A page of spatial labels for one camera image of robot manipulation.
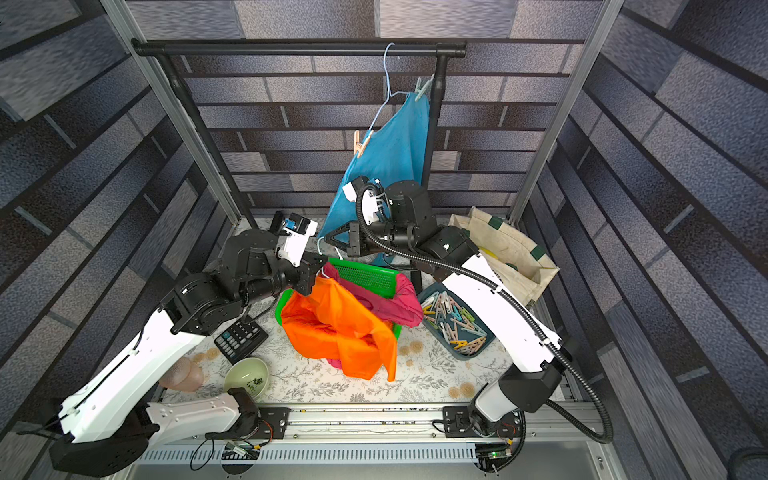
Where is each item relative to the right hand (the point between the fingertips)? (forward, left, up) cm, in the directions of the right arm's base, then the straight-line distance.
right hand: (323, 237), depth 58 cm
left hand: (0, +1, -5) cm, 5 cm away
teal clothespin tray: (+1, -31, -42) cm, 53 cm away
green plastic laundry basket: (+16, -7, -39) cm, 43 cm away
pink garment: (+2, -17, -32) cm, 37 cm away
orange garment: (-9, +1, -20) cm, 22 cm away
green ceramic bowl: (-15, +25, -40) cm, 50 cm away
